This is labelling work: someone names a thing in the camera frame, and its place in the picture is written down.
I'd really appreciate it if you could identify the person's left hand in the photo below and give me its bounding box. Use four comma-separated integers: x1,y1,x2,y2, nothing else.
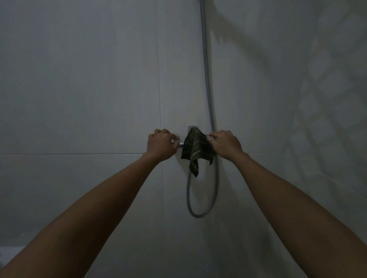
146,129,180,161

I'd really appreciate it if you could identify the person's right hand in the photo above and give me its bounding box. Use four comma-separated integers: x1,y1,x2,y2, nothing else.
206,130,244,162

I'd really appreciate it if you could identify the chrome shower mixer tap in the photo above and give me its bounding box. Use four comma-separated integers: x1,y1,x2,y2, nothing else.
171,125,199,149

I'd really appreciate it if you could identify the dark striped cleaning cloth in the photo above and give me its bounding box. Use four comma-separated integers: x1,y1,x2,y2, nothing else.
181,128,217,178

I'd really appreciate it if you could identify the person's right forearm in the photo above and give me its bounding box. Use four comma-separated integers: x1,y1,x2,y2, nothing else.
232,152,367,278

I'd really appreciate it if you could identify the person's left forearm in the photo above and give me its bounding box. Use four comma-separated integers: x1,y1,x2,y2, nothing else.
0,152,167,278

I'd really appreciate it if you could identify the grey shower hose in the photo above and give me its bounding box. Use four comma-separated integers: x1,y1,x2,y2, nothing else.
186,0,219,218

